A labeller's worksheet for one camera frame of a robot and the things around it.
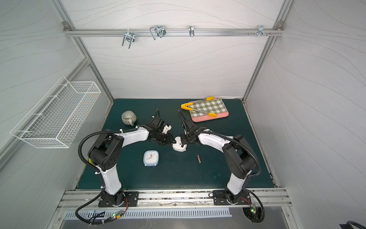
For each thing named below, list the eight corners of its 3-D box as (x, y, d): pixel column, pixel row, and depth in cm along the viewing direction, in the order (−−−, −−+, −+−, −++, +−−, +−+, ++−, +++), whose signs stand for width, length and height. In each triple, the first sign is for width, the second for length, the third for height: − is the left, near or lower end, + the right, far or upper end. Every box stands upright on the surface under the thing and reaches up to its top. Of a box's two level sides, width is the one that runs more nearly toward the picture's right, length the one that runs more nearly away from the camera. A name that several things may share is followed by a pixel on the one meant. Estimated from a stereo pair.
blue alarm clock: (142, 166, 86) (141, 164, 83) (145, 152, 92) (144, 150, 89) (158, 166, 86) (157, 164, 83) (160, 152, 92) (159, 150, 89)
